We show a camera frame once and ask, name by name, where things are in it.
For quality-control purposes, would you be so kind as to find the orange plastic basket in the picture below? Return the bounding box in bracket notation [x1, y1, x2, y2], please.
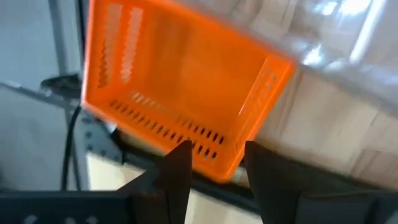
[80, 0, 297, 184]

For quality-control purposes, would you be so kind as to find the black cable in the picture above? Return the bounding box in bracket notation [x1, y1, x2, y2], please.
[60, 104, 82, 191]

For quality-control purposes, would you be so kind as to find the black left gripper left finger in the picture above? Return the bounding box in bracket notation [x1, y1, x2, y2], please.
[117, 139, 193, 224]

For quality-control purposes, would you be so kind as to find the clear plastic basket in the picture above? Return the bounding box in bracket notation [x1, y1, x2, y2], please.
[217, 0, 398, 78]
[183, 0, 398, 106]

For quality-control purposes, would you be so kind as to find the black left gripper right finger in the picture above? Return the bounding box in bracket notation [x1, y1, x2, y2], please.
[244, 140, 371, 224]

